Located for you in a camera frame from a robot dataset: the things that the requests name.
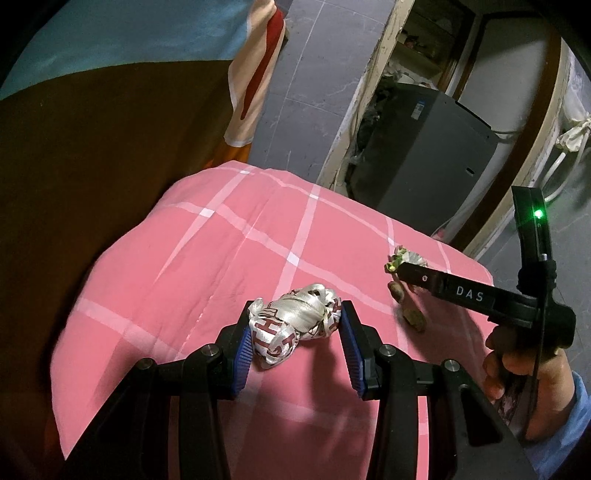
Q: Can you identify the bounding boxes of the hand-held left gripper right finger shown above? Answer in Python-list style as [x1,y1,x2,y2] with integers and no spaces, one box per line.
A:
[339,300,532,480]

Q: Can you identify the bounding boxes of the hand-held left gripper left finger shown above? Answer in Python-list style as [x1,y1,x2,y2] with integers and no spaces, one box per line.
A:
[60,307,259,480]

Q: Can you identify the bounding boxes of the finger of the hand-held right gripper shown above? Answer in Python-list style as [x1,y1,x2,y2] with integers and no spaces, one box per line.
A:
[394,261,448,297]

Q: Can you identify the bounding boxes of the green white wrapper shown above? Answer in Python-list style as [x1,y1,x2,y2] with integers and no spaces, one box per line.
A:
[384,247,428,273]

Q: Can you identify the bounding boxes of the white red-print plastic bag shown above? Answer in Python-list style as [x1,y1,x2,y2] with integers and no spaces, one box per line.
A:
[247,282,343,370]

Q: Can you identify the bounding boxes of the person's right forearm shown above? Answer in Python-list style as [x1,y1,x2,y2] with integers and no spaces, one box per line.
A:
[522,371,589,480]

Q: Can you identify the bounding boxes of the person's right hand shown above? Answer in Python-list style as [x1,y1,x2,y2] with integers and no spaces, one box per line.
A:
[482,318,575,440]

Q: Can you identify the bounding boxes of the pink checked blanket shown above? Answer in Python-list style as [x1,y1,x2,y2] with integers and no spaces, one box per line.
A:
[48,161,494,480]

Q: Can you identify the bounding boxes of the grey appliance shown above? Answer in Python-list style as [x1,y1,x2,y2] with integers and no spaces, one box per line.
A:
[348,83,502,236]

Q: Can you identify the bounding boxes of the beige hanging rag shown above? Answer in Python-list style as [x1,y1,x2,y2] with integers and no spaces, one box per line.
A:
[556,115,591,153]

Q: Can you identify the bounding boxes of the orange white red hanging cloth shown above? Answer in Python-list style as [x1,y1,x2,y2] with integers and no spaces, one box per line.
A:
[224,0,288,148]

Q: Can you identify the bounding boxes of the black cable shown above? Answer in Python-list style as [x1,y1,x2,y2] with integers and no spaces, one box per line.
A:
[522,258,555,441]

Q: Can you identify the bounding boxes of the white hose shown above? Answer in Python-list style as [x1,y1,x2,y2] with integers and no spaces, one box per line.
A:
[542,150,583,201]

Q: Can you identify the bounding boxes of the wooden door frame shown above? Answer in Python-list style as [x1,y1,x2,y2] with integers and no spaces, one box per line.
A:
[318,0,570,259]

